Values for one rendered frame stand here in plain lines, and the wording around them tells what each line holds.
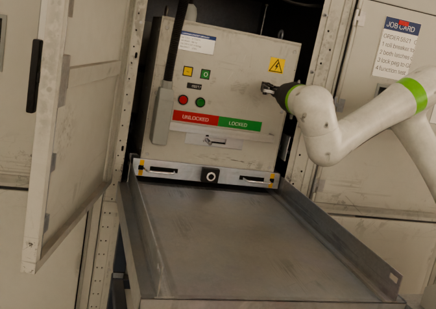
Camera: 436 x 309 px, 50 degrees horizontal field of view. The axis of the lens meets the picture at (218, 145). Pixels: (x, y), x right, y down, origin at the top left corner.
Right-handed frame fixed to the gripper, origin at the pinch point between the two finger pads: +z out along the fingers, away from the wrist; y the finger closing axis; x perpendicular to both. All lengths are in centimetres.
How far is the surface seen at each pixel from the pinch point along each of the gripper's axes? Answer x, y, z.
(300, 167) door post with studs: -26.6, 18.9, -0.5
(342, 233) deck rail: -33, 13, -43
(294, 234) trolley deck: -38, 4, -33
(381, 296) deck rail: -38, 11, -66
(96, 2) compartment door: 16, -59, -31
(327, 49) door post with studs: 16.3, 19.1, -0.6
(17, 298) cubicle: -80, -72, -2
